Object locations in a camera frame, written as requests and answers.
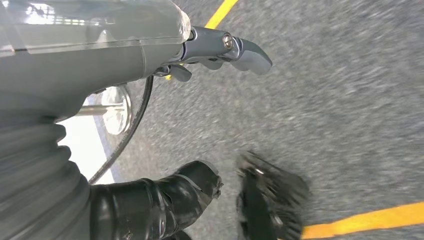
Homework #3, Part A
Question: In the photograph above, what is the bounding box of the chrome disc foot with rod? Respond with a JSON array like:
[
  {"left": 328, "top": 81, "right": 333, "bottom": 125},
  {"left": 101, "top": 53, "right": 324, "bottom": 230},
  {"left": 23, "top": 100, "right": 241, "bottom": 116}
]
[{"left": 76, "top": 85, "right": 133, "bottom": 136}]

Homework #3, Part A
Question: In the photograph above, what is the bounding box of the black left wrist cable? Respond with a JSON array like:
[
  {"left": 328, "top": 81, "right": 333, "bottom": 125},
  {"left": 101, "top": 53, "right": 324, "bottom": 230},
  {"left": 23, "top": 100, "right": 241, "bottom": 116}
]
[{"left": 88, "top": 75, "right": 155, "bottom": 185}]

